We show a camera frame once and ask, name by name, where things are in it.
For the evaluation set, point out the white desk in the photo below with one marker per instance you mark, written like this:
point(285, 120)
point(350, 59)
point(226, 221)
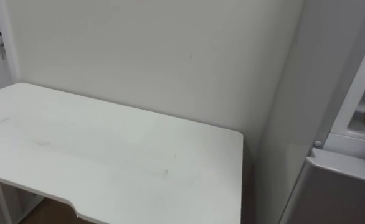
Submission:
point(114, 155)

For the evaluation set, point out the grey fridge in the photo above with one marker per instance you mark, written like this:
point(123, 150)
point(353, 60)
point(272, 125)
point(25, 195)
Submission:
point(332, 186)

